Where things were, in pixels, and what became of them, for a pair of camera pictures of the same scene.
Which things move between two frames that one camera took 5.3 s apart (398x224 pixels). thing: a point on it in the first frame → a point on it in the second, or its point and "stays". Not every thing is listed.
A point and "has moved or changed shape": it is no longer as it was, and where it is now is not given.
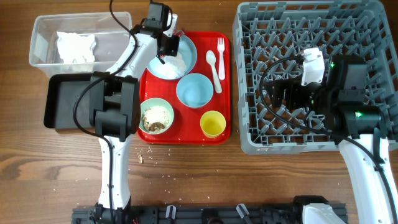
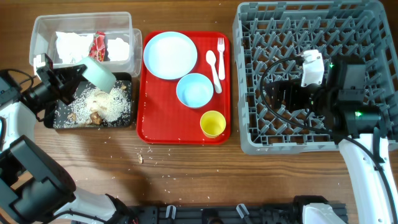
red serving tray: (201, 100) stays
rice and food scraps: (156, 119) has moved or changed shape
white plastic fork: (221, 46) stays
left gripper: (173, 50) → (63, 89)
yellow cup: (212, 124) stays
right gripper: (293, 86) stays
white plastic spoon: (211, 58) stays
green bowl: (157, 115) → (99, 74)
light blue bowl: (194, 91) stays
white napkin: (174, 66) → (117, 50)
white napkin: (76, 48) stays
